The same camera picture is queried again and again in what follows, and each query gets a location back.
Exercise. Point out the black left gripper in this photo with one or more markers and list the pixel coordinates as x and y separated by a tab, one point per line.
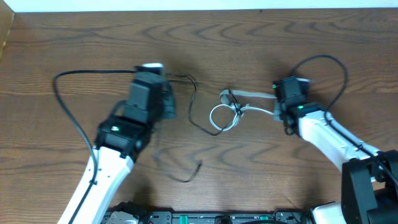
169	104

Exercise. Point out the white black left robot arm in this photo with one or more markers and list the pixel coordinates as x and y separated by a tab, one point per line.
121	137

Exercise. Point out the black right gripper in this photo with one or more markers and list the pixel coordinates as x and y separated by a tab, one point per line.
278	112

